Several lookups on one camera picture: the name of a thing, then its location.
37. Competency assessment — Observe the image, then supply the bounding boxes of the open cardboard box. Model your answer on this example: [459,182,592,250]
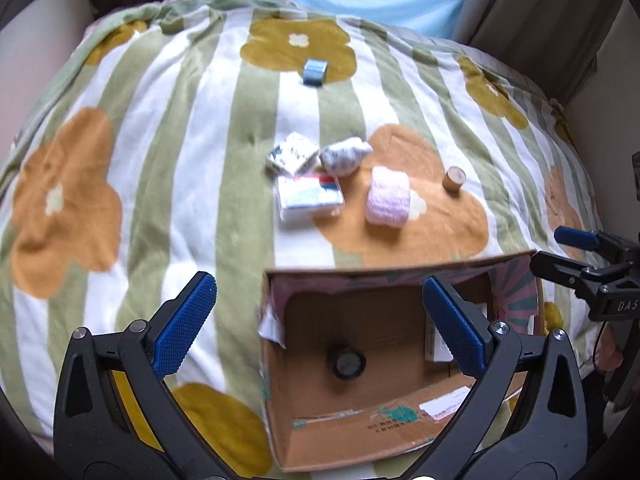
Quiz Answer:
[258,252,541,472]

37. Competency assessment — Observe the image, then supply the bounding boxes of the red blue floss pick box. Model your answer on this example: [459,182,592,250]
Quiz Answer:
[276,174,345,222]

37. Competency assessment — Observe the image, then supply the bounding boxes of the brown right curtain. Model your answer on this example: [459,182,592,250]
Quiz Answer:
[452,0,623,103]

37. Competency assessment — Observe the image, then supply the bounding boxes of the person's hand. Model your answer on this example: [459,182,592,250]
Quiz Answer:
[593,325,623,372]

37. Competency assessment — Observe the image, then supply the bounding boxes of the blue white barcode box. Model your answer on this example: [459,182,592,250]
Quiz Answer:
[423,301,490,363]

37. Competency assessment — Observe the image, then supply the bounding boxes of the white black patterned packet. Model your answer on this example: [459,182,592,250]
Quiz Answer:
[266,131,320,176]

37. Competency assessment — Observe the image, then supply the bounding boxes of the white patterned sock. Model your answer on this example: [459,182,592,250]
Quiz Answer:
[319,136,373,178]

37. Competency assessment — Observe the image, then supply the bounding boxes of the white cushioned headboard panel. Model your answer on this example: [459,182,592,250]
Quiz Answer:
[0,0,92,157]

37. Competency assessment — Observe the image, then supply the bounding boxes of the small blue cube box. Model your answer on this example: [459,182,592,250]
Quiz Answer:
[303,58,329,87]

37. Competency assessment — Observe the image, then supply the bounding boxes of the small wooden cylinder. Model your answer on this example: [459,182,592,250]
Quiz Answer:
[442,166,466,194]

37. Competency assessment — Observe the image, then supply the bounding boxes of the floral striped fleece blanket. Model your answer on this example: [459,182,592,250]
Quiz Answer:
[1,0,600,477]

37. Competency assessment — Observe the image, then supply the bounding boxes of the pink towel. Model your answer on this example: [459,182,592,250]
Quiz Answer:
[364,166,410,229]

